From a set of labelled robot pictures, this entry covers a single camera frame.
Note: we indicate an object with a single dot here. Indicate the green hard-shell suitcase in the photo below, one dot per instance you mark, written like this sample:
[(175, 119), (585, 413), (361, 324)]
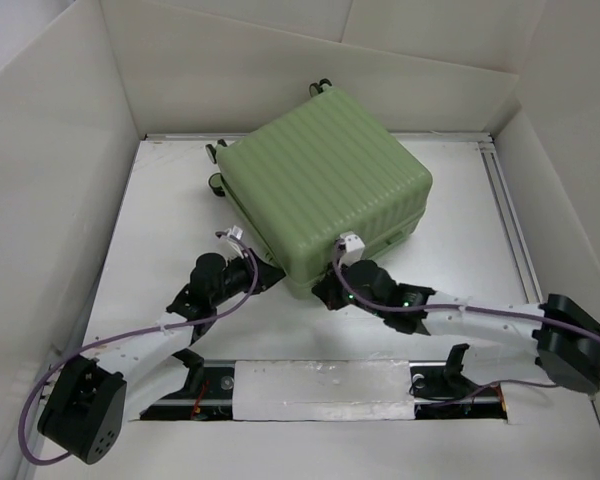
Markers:
[(325, 168)]

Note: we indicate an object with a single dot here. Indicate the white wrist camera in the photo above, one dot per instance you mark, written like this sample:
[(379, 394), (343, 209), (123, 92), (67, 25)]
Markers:
[(231, 235), (350, 248)]

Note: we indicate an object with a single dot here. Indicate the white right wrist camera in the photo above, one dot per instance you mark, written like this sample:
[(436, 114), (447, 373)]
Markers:
[(350, 248)]

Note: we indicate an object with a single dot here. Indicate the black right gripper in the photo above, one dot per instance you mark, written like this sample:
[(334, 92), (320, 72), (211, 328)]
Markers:
[(326, 289)]

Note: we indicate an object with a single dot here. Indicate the black metal base rail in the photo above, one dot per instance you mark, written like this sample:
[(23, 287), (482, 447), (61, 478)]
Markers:
[(328, 391)]

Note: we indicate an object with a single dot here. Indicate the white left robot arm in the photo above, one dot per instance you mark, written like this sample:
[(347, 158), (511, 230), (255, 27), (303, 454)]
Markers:
[(94, 396)]

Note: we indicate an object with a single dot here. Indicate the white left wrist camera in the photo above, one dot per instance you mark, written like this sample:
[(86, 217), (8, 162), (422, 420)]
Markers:
[(231, 235)]

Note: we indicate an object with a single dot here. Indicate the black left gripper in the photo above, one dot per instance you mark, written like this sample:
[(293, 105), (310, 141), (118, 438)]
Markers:
[(267, 275)]

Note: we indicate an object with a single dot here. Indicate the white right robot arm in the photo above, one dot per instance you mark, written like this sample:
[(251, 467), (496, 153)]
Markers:
[(556, 339)]

